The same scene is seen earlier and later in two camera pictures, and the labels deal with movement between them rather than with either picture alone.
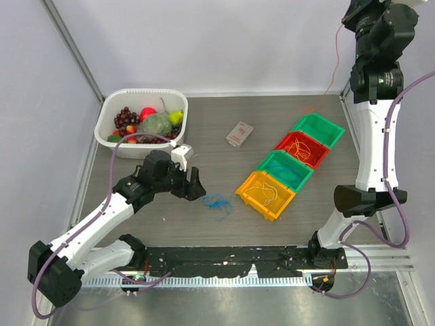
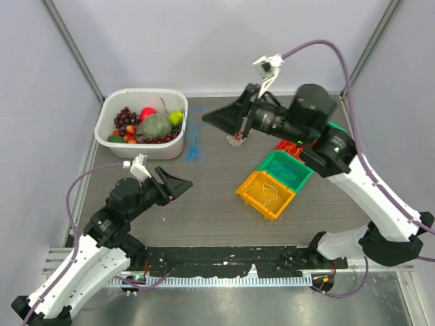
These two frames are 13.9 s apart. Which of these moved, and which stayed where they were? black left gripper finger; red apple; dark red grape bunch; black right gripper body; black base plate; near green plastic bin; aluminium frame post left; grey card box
Moved: black left gripper finger; black right gripper body
Stayed: grey card box; near green plastic bin; black base plate; dark red grape bunch; red apple; aluminium frame post left
